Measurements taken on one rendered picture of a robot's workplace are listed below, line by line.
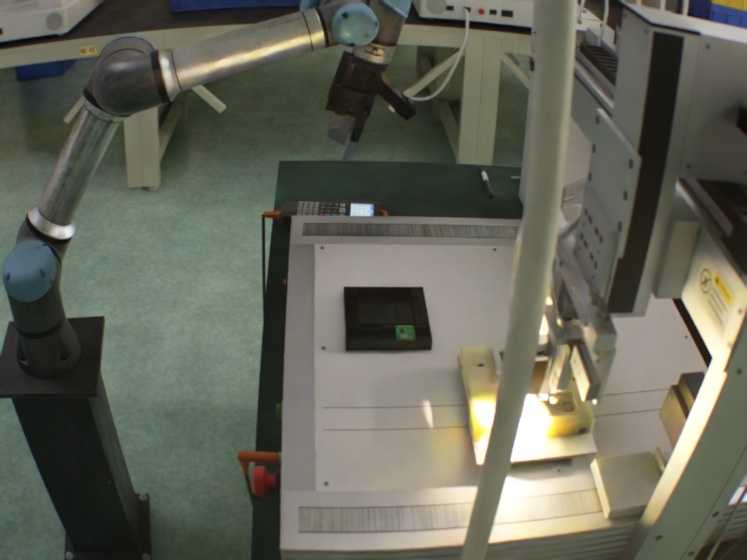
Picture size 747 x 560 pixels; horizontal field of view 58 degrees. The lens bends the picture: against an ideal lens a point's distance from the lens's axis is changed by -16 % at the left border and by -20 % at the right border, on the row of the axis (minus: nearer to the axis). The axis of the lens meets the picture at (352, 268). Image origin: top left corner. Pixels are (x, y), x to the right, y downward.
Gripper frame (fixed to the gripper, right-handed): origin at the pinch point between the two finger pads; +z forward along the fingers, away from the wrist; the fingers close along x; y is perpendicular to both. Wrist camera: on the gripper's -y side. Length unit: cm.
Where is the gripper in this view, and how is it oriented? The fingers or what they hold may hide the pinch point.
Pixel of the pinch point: (346, 154)
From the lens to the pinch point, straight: 153.3
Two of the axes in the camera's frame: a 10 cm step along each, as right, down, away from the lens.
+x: -0.3, 5.5, -8.4
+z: -2.9, 8.0, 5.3
